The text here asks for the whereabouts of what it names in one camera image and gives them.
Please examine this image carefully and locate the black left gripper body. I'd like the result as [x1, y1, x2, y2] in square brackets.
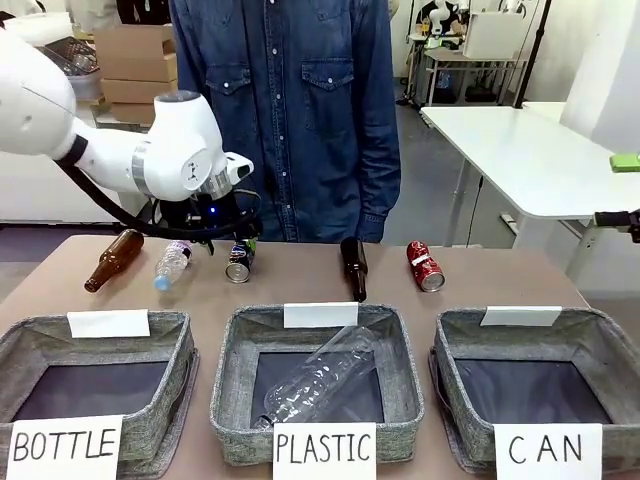
[185, 188, 242, 237]

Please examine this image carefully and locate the blue soda can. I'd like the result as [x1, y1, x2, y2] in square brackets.
[223, 238, 259, 285]

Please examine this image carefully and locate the grey basket labelled bottle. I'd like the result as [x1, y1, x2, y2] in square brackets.
[0, 309, 202, 480]

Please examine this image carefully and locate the grey basket labelled plastic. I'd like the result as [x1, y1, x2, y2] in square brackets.
[209, 301, 426, 467]

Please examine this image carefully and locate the red soda can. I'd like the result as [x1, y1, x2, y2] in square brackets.
[405, 239, 446, 294]

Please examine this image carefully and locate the grey basket labelled can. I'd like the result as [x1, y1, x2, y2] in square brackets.
[428, 305, 640, 477]

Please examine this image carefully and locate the white paper CAN label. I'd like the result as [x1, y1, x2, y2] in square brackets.
[493, 422, 604, 480]

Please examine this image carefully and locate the small clear plastic bottle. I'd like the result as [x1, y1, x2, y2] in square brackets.
[152, 239, 194, 293]

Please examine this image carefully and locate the light brown glass bottle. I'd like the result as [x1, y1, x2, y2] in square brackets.
[82, 228, 146, 294]

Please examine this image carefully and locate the blank white card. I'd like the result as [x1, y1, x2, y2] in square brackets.
[282, 301, 361, 330]
[479, 305, 564, 328]
[66, 308, 152, 340]

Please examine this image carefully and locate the dark brown glass bottle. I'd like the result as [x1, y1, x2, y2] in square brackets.
[339, 236, 370, 304]

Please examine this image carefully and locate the white side table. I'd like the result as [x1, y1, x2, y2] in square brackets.
[418, 101, 640, 275]

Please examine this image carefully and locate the person in denim shirt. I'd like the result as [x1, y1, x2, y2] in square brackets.
[168, 0, 403, 245]

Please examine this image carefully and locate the black stand pole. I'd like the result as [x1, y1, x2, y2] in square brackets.
[528, 0, 547, 104]

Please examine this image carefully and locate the closed flat cardboard box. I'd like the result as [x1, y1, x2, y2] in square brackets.
[99, 78, 179, 106]

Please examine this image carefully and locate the large clear plastic bottle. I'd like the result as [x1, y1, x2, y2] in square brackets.
[251, 323, 377, 431]

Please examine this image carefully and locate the open cardboard box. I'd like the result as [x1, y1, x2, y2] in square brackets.
[91, 23, 179, 82]

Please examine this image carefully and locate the background metal bench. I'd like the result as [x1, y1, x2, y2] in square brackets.
[422, 46, 529, 107]

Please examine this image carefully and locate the white box on bench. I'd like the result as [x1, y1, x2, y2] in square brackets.
[461, 10, 524, 59]

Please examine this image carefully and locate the crate of clutter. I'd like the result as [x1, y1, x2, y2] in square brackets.
[34, 36, 107, 102]

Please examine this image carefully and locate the white paper PLASTIC label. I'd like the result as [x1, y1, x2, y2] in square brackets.
[271, 421, 378, 480]

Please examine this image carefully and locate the background white robot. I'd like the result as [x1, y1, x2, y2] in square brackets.
[416, 0, 470, 37]

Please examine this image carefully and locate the white paper BOTTLE label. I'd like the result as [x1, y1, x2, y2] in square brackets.
[8, 414, 124, 480]

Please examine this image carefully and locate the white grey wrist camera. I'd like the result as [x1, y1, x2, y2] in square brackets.
[223, 153, 255, 190]

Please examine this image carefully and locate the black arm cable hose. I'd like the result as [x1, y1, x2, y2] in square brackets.
[55, 155, 262, 240]

